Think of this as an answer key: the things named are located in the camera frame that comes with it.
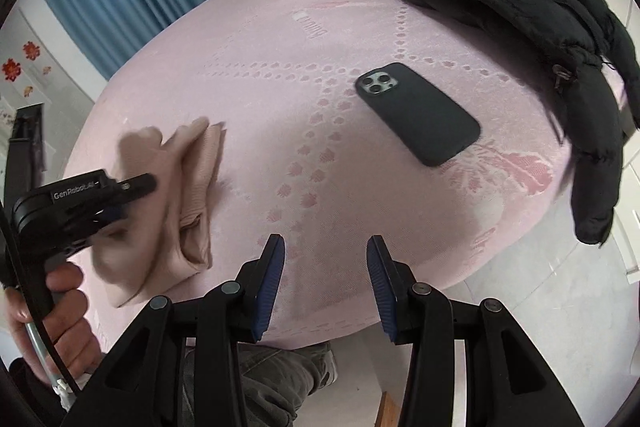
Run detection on person's left hand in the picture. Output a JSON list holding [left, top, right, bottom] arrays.
[[4, 262, 103, 384]]

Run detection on white wardrobe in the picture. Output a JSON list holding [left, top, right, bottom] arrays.
[[0, 3, 97, 208]]

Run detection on person's grey trousers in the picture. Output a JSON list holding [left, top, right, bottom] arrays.
[[10, 343, 337, 426]]

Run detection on black puffer jacket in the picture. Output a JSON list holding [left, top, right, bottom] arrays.
[[347, 0, 640, 247]]

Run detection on pink knit sweater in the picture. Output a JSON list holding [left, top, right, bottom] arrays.
[[91, 117, 224, 308]]

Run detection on black smartphone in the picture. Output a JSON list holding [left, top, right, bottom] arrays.
[[355, 63, 480, 167]]

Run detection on pink bed sheet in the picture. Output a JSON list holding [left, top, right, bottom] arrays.
[[66, 0, 570, 349]]

